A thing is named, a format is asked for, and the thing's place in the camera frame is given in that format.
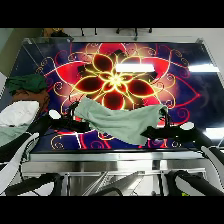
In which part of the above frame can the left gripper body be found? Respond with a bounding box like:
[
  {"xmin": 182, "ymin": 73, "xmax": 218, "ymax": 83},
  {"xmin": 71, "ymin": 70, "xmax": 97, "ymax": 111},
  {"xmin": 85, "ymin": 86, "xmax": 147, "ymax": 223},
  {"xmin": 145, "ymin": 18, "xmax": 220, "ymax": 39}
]
[{"xmin": 67, "ymin": 120, "xmax": 92, "ymax": 134}]

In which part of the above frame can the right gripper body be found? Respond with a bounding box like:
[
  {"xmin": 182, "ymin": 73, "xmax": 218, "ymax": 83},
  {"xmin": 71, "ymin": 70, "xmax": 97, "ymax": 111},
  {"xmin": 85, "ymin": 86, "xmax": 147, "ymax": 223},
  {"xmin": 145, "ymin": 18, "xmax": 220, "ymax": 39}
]
[{"xmin": 140, "ymin": 125, "xmax": 168, "ymax": 140}]

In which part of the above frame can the pale green T-shirt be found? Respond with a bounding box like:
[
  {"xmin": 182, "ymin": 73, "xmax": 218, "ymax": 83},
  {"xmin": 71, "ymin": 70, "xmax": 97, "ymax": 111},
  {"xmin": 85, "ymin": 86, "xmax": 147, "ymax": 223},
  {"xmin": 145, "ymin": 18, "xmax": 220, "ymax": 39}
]
[{"xmin": 73, "ymin": 96, "xmax": 169, "ymax": 147}]

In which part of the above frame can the brown garment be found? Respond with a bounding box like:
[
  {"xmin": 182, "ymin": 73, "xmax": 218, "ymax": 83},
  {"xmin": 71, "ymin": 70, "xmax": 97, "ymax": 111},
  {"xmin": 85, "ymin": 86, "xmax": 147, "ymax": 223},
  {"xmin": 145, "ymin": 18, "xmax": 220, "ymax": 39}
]
[{"xmin": 11, "ymin": 88, "xmax": 51, "ymax": 114}]

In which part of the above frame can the white garment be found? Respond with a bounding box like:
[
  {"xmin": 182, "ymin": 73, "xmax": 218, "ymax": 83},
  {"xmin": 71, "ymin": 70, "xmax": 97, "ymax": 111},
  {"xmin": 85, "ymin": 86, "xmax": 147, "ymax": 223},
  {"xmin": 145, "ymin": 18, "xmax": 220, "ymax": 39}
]
[{"xmin": 0, "ymin": 100, "xmax": 41, "ymax": 128}]

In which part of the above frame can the dark green garment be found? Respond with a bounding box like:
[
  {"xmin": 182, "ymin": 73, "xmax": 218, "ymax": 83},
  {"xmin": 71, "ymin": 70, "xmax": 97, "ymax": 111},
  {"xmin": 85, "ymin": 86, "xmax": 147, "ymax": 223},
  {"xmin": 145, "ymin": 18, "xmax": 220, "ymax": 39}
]
[{"xmin": 5, "ymin": 73, "xmax": 49, "ymax": 96}]

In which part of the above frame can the light green garment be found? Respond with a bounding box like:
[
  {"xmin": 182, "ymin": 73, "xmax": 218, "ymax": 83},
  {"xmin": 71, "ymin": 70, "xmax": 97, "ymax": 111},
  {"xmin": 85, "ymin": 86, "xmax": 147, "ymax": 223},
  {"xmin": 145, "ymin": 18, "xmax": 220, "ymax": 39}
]
[{"xmin": 0, "ymin": 124, "xmax": 32, "ymax": 148}]

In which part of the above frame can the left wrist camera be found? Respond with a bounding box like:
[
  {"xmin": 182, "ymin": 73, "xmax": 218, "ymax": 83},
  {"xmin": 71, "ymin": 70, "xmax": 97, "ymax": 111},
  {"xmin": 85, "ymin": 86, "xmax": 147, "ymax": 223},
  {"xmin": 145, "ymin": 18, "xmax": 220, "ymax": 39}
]
[{"xmin": 67, "ymin": 102, "xmax": 80, "ymax": 122}]

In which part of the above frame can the black cable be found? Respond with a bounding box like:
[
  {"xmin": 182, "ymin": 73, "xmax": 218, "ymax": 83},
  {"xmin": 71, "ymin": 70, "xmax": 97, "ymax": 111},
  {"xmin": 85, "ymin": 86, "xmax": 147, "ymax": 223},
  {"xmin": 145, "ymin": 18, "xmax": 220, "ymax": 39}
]
[{"xmin": 94, "ymin": 186, "xmax": 125, "ymax": 197}]

